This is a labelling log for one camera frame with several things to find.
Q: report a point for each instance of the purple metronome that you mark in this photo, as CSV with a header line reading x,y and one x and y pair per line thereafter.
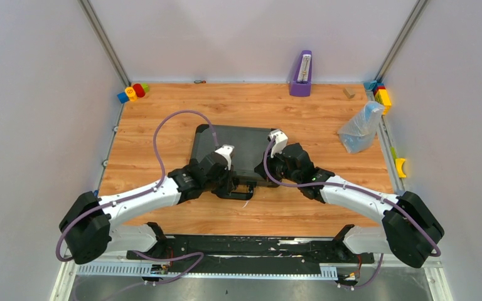
x,y
300,79

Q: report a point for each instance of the small wooden block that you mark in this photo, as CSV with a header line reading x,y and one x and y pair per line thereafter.
x,y
349,92

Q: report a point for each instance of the clear plastic bag blue contents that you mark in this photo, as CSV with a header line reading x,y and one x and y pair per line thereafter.
x,y
359,132

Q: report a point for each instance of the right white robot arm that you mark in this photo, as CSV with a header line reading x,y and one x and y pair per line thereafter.
x,y
412,232

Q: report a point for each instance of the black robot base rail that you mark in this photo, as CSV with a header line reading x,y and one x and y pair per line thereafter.
x,y
237,257

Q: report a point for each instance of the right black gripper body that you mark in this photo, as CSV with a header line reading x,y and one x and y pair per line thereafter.
x,y
277,168

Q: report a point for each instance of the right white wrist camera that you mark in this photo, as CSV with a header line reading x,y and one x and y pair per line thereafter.
x,y
280,141

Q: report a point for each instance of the black poker set case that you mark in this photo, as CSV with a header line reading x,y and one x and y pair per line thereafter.
x,y
237,145

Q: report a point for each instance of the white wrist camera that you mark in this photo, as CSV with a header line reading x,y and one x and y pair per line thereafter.
x,y
280,141
226,151

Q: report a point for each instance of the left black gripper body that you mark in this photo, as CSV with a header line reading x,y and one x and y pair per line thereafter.
x,y
233,182

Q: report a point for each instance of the coloured toy cylinders cluster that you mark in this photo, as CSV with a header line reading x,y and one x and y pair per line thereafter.
x,y
133,93

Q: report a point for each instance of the coloured toy blocks stack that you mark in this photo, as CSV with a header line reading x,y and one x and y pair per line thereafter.
x,y
380,94

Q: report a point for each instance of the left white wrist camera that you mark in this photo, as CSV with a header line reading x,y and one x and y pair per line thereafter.
x,y
226,151

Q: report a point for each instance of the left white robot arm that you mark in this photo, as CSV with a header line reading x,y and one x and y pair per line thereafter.
x,y
90,227

